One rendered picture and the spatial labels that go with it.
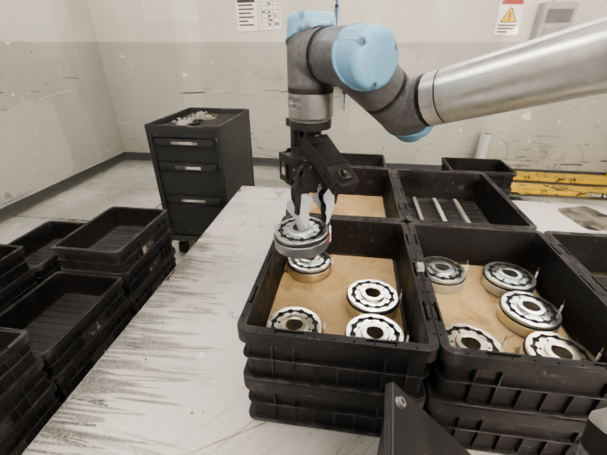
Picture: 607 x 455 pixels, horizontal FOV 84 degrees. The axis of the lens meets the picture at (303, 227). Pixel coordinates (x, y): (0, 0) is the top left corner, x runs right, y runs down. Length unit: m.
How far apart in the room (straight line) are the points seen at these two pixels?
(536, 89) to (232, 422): 0.68
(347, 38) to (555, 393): 0.56
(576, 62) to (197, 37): 3.96
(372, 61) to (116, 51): 4.34
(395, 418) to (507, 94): 0.39
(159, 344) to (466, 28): 3.74
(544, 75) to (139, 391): 0.82
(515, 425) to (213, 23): 4.01
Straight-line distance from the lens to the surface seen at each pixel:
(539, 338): 0.74
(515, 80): 0.48
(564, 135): 4.53
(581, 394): 0.66
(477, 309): 0.80
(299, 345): 0.53
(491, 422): 0.69
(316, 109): 0.57
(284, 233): 0.63
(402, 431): 0.43
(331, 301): 0.73
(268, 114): 4.07
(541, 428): 0.72
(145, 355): 0.88
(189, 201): 2.27
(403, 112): 0.54
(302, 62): 0.55
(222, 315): 0.91
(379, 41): 0.47
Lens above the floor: 1.31
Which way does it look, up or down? 28 degrees down
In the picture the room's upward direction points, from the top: straight up
